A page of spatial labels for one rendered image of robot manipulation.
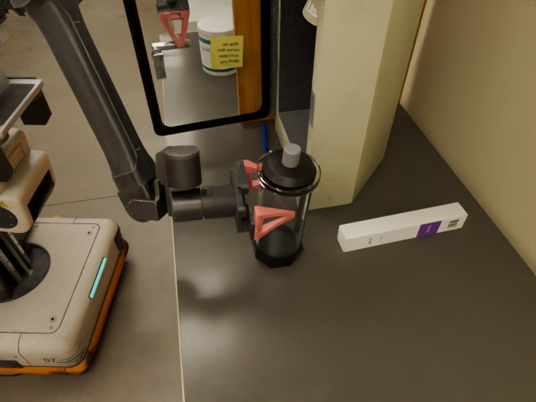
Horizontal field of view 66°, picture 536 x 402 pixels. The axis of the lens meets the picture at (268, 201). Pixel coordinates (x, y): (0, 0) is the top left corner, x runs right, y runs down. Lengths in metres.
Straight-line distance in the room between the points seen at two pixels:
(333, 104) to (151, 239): 1.55
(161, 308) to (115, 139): 1.30
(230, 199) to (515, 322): 0.56
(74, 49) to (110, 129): 0.13
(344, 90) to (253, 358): 0.49
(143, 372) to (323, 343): 1.15
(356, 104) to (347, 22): 0.16
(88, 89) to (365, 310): 0.60
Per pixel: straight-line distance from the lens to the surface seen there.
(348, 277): 0.84
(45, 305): 1.76
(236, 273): 0.83
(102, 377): 1.86
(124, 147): 0.71
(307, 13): 0.83
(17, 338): 1.73
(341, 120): 0.80
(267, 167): 0.68
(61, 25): 0.73
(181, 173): 0.67
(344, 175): 0.90
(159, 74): 0.99
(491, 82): 1.06
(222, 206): 0.70
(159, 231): 2.20
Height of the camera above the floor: 1.63
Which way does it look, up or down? 46 degrees down
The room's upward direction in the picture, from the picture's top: straight up
